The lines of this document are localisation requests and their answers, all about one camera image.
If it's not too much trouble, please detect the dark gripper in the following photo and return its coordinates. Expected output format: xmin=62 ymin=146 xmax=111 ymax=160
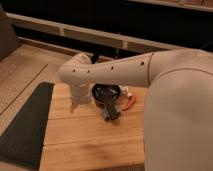
xmin=102 ymin=101 xmax=120 ymax=121

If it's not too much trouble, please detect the dark ceramic bowl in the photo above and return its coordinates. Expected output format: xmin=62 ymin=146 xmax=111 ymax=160
xmin=92 ymin=84 xmax=121 ymax=102

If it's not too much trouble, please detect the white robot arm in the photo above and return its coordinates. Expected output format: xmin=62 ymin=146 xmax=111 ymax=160
xmin=59 ymin=49 xmax=213 ymax=171

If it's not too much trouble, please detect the red and white object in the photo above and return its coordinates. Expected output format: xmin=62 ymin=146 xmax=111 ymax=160
xmin=120 ymin=86 xmax=136 ymax=111

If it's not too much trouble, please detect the dark floor mat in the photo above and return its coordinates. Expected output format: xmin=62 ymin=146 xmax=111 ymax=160
xmin=0 ymin=82 xmax=54 ymax=170

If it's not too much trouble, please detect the white long shelf rail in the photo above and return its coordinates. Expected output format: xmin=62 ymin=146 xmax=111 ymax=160
xmin=6 ymin=13 xmax=182 ymax=53

